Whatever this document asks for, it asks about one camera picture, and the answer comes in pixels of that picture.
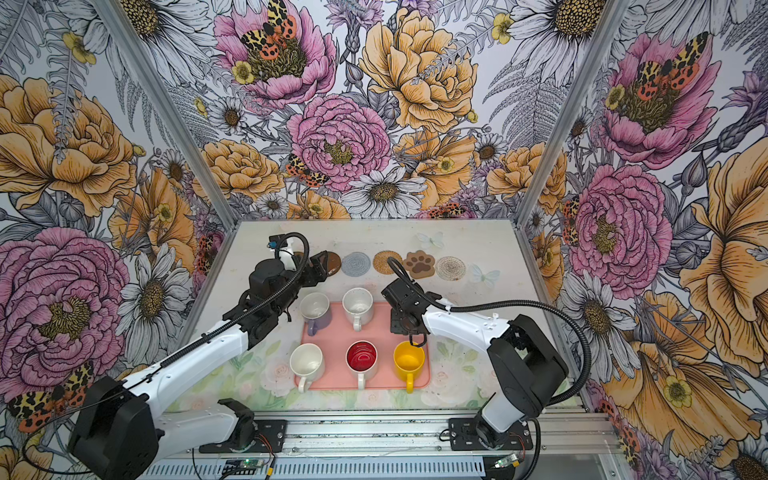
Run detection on tan rattan round coaster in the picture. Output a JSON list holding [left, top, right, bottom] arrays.
[[372, 250, 402, 275]]

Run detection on red inside mug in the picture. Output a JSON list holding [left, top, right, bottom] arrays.
[[345, 340, 379, 390]]

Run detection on aluminium front rail frame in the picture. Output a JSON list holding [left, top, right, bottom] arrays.
[[138, 409, 633, 479]]

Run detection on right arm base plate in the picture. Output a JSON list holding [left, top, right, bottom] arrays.
[[447, 417, 534, 452]]

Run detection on grey woven round coaster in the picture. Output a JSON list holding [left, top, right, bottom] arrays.
[[341, 252, 372, 278]]

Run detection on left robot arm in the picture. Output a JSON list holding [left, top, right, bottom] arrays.
[[67, 251, 328, 479]]

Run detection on pink silicone tray mat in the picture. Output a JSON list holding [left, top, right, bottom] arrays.
[[289, 294, 429, 394]]

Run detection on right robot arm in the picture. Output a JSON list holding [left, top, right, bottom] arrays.
[[382, 279, 571, 449]]

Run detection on lavender mug white inside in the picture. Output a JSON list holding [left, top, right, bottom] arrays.
[[299, 292, 332, 337]]

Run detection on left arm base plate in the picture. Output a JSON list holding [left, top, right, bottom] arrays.
[[198, 420, 288, 454]]

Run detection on scratched dark wooden coaster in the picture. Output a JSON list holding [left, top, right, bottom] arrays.
[[327, 251, 342, 276]]

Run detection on white speckled mug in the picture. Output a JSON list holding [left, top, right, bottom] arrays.
[[342, 287, 374, 332]]

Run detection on yellow mug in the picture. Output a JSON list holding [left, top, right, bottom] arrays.
[[393, 341, 427, 394]]

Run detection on brown paw shaped coaster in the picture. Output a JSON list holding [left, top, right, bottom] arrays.
[[403, 250, 436, 280]]

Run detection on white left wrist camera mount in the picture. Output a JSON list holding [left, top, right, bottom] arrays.
[[268, 235, 295, 269]]

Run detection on black mug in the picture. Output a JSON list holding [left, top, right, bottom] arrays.
[[390, 312, 422, 348]]

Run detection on green circuit board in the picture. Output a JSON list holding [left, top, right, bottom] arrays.
[[220, 459, 265, 479]]

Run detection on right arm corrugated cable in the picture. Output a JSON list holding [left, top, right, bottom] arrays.
[[386, 256, 592, 480]]

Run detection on beige woven small coaster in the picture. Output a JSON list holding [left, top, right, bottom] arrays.
[[435, 256, 467, 281]]

